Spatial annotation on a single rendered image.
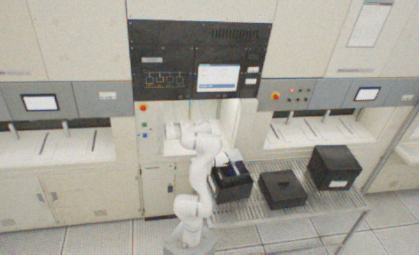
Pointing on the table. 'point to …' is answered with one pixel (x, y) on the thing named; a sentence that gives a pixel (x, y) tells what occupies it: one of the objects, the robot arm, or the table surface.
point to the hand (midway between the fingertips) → (233, 157)
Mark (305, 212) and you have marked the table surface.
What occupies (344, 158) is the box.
